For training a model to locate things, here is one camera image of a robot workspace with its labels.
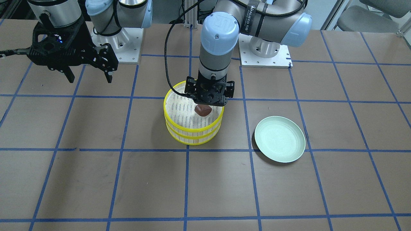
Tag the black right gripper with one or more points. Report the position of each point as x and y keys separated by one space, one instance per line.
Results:
x=84 y=44

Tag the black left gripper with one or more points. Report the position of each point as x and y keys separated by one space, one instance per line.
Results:
x=230 y=89

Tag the brown bun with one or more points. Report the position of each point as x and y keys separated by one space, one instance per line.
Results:
x=203 y=110

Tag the yellow bamboo steamer layer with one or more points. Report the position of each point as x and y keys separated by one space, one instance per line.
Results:
x=179 y=112
x=191 y=138

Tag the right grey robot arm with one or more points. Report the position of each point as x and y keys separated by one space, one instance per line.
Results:
x=108 y=16

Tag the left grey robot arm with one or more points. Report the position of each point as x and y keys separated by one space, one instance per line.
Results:
x=282 y=21

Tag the light green plate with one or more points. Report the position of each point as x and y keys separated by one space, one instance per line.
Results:
x=280 y=139

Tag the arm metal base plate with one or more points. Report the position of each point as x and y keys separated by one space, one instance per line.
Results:
x=256 y=52
x=126 y=44

